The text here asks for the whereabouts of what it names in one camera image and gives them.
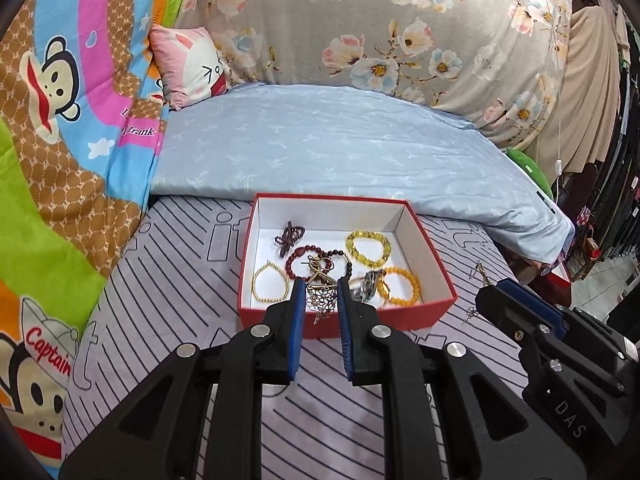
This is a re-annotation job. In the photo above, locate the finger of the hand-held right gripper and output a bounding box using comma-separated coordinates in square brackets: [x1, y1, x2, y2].
[475, 287, 628, 461]
[495, 280, 631, 383]

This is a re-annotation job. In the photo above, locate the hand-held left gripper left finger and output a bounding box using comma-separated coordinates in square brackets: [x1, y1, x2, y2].
[60, 277, 307, 480]

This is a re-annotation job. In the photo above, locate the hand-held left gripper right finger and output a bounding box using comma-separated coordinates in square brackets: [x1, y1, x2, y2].
[336, 276, 586, 480]

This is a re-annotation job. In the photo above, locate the gold flower dangle earring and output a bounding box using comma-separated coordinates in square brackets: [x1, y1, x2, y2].
[305, 255, 337, 326]
[462, 260, 495, 325]

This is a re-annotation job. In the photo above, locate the silver wristwatch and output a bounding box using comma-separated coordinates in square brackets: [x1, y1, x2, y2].
[350, 270, 383, 303]

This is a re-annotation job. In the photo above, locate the gold bead bracelet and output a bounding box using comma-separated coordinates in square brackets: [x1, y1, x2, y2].
[251, 260, 292, 303]

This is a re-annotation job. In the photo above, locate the dark red bead bracelet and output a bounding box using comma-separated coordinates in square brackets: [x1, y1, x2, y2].
[285, 246, 333, 281]

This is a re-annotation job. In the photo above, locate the dark brown bead bracelet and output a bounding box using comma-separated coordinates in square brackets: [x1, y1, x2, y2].
[320, 249, 353, 278]

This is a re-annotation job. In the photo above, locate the red cardboard box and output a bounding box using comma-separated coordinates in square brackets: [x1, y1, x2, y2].
[236, 191, 458, 341]

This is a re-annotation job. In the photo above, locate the orange bead bracelet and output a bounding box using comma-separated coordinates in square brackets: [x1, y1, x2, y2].
[376, 266, 422, 307]

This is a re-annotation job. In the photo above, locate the dark bow hair clip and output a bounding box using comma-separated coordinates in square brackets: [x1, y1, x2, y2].
[275, 224, 307, 256]

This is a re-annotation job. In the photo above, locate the grey striped bed sheet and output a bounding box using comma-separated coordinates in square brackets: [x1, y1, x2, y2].
[62, 195, 576, 480]

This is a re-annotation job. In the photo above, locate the green plush item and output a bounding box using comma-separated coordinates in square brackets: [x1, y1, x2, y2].
[505, 147, 556, 201]

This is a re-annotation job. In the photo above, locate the light blue quilt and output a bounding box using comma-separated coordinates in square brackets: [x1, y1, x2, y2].
[150, 84, 573, 263]

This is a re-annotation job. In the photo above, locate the beige hanging cloth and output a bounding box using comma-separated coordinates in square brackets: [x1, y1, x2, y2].
[530, 5, 632, 177]

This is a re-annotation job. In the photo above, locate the colourful cartoon monkey blanket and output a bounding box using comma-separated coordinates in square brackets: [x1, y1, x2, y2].
[0, 0, 201, 480]

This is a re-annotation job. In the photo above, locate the pink cartoon pillow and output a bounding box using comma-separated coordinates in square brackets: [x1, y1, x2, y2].
[149, 24, 233, 111]

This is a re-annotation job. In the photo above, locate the grey floral duvet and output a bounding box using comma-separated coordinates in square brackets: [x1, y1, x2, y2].
[175, 0, 576, 151]

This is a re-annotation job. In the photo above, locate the yellow translucent bead bracelet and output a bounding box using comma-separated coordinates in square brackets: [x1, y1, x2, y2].
[346, 230, 392, 265]

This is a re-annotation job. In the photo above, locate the white cable with switch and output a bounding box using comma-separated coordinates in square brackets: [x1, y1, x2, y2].
[530, 0, 568, 177]

